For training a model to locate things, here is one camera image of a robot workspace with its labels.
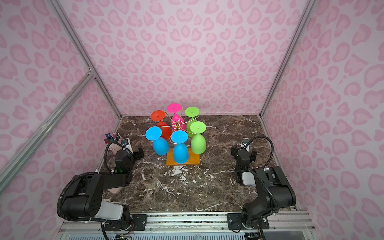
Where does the green wine glass front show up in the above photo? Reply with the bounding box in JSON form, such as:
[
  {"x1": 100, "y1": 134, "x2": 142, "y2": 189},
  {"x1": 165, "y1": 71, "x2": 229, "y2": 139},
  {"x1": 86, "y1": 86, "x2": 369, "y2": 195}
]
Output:
[{"x1": 191, "y1": 122, "x2": 207, "y2": 155}]

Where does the green wine glass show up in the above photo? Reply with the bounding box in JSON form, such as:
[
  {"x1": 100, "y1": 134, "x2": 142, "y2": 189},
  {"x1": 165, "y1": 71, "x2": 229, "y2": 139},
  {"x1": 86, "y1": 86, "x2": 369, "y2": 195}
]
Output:
[
  {"x1": 191, "y1": 122, "x2": 207, "y2": 155},
  {"x1": 185, "y1": 107, "x2": 200, "y2": 138}
]

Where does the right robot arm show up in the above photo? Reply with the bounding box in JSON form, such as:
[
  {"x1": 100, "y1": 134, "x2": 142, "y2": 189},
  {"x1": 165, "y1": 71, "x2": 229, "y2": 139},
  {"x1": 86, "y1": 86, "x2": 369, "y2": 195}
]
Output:
[{"x1": 231, "y1": 146, "x2": 297, "y2": 228}]

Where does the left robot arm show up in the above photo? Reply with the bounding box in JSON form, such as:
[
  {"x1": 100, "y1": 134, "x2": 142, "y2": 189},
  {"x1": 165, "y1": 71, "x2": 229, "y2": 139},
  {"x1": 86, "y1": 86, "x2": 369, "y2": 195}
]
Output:
[{"x1": 57, "y1": 147, "x2": 145, "y2": 228}]

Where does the blue wine glass left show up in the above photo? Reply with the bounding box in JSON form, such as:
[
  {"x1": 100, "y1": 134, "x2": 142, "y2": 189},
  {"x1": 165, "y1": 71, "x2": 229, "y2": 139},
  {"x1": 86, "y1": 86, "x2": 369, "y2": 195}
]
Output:
[{"x1": 146, "y1": 127, "x2": 170, "y2": 156}]

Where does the blue wine glass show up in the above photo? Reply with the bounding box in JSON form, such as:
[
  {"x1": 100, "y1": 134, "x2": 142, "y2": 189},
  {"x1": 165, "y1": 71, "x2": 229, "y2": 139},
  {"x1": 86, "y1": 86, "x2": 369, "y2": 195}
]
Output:
[
  {"x1": 171, "y1": 130, "x2": 189, "y2": 164},
  {"x1": 146, "y1": 127, "x2": 170, "y2": 156}
]

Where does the blue wine glass front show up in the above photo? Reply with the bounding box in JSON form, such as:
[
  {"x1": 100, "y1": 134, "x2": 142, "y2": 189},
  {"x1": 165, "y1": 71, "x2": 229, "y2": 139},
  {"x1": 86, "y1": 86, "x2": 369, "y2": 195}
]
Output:
[{"x1": 171, "y1": 130, "x2": 189, "y2": 164}]

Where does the red wine glass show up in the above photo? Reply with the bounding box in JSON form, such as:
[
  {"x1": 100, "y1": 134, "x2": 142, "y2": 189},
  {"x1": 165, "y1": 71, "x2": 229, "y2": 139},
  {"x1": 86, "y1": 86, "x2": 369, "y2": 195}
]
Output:
[{"x1": 151, "y1": 110, "x2": 172, "y2": 141}]

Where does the magenta wine glass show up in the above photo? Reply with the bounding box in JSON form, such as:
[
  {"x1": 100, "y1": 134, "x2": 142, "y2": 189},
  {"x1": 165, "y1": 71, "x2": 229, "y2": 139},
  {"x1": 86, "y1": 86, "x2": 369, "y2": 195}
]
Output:
[{"x1": 167, "y1": 103, "x2": 185, "y2": 122}]

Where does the wooden rack base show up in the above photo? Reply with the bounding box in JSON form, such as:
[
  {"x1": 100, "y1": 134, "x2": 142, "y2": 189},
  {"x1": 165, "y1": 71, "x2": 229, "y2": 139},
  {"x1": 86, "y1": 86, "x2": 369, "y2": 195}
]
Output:
[{"x1": 166, "y1": 148, "x2": 201, "y2": 166}]

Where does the pink pen holder cup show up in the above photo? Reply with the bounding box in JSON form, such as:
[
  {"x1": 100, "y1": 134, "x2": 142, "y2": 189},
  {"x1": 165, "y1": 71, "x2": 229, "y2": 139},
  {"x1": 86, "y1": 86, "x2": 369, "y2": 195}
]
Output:
[{"x1": 104, "y1": 133, "x2": 121, "y2": 145}]

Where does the pink sponge block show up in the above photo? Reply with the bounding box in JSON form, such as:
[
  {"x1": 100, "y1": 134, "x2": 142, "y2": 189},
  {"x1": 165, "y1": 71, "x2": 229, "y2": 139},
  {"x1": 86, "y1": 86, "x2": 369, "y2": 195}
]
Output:
[{"x1": 108, "y1": 187, "x2": 123, "y2": 195}]

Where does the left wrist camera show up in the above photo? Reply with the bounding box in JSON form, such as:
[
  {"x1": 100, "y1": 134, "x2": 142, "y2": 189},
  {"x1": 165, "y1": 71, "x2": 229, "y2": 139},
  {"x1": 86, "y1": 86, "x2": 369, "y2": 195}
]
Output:
[{"x1": 121, "y1": 138, "x2": 133, "y2": 155}]

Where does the gold wire glass rack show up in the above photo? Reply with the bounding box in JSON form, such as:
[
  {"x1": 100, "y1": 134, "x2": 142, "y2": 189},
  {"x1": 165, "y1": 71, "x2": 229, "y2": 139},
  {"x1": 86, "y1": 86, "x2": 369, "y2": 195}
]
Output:
[{"x1": 166, "y1": 113, "x2": 200, "y2": 136}]

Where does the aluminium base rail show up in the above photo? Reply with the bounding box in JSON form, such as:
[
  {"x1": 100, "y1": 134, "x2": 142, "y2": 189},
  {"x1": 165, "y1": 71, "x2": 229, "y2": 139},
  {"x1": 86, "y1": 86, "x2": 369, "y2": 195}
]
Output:
[{"x1": 57, "y1": 209, "x2": 319, "y2": 240}]

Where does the diagonal aluminium frame bar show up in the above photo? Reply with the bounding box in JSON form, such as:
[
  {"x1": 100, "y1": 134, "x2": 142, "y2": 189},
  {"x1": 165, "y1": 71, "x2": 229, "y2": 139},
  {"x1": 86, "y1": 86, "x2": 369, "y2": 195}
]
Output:
[{"x1": 1, "y1": 71, "x2": 95, "y2": 193}]

